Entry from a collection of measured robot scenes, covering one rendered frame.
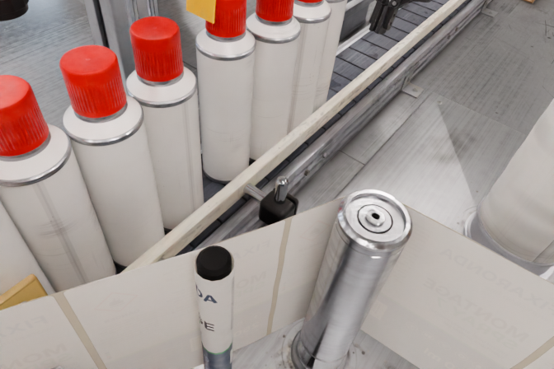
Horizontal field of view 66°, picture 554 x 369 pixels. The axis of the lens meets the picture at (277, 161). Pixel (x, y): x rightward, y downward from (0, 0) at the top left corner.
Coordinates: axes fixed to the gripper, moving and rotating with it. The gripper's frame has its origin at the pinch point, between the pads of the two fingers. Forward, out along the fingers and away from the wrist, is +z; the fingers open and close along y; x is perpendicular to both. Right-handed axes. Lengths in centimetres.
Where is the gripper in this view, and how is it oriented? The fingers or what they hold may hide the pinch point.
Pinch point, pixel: (382, 18)
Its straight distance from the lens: 67.9
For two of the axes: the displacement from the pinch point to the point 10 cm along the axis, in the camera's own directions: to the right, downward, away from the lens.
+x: 5.5, -2.6, 8.0
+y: 7.9, 4.9, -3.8
